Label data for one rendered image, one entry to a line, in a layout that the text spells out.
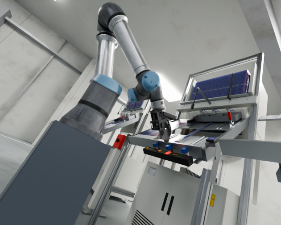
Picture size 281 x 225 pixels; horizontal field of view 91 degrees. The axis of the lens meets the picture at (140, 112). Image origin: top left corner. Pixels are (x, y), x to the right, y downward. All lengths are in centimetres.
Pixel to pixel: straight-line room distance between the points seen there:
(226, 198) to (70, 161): 84
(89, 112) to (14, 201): 26
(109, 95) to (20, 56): 458
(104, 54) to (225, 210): 104
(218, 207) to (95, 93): 88
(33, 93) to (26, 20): 199
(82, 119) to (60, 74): 446
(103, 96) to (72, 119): 12
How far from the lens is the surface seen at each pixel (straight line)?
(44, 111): 466
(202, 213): 72
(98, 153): 45
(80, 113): 47
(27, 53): 504
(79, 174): 45
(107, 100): 49
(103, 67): 71
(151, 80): 57
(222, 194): 101
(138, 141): 112
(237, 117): 127
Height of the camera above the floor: 53
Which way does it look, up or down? 20 degrees up
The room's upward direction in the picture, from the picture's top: 24 degrees clockwise
